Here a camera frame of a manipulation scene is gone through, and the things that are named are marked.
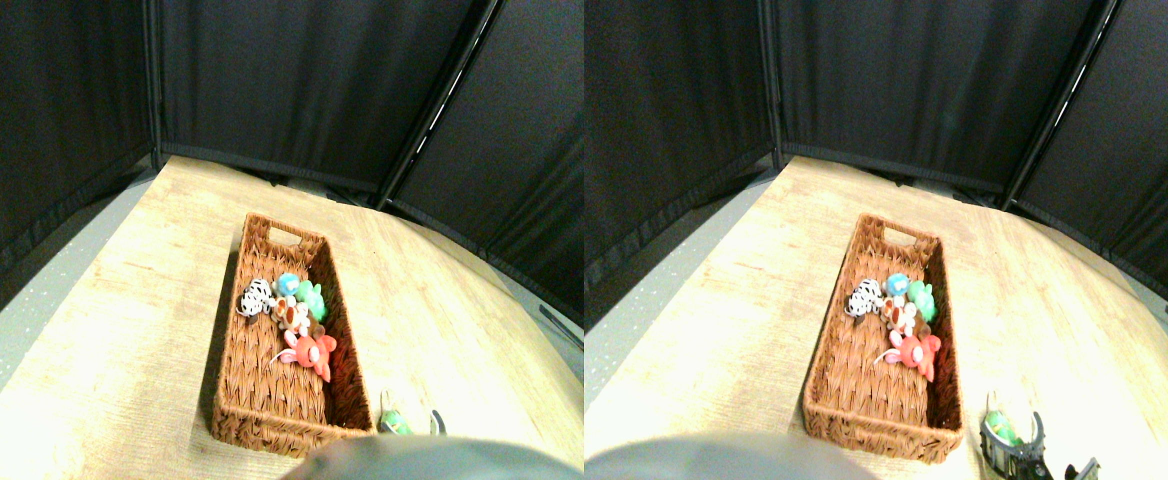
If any red toy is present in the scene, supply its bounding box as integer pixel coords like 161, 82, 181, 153
270, 330, 338, 384
875, 331, 943, 384

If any orange and white toy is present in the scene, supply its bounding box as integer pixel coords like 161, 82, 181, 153
882, 297, 922, 338
273, 296, 313, 338

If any black and white spotted toy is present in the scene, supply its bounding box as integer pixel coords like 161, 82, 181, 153
237, 279, 276, 319
845, 279, 884, 319

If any brown wicker basket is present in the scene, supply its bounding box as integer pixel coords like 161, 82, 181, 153
211, 212, 377, 459
802, 213, 965, 465

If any black curtain stand pole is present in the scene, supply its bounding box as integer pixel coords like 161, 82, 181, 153
142, 0, 166, 171
1001, 0, 1121, 208
374, 0, 507, 208
755, 0, 785, 171

